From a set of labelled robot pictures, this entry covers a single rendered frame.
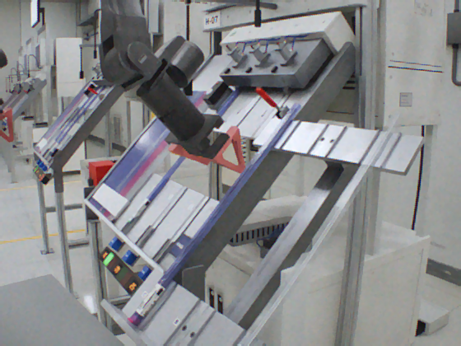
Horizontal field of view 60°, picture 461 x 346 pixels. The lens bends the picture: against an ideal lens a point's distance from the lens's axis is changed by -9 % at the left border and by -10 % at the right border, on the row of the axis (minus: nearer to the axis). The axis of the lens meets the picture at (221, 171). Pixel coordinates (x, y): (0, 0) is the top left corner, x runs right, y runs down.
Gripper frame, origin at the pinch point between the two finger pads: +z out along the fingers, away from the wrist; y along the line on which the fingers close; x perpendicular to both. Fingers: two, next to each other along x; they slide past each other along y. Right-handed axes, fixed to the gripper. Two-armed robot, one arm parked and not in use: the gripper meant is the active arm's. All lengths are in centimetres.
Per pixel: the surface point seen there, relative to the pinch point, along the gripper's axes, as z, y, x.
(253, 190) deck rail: 16.8, 9.3, -4.5
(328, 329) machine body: 68, 7, 7
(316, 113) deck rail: 17.9, 7.5, -28.6
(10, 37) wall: -13, 884, -174
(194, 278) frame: 15.4, 6.6, 18.0
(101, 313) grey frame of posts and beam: 51, 81, 46
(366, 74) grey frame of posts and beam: 20.0, 2.3, -44.5
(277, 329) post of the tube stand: 19.7, -14.1, 17.9
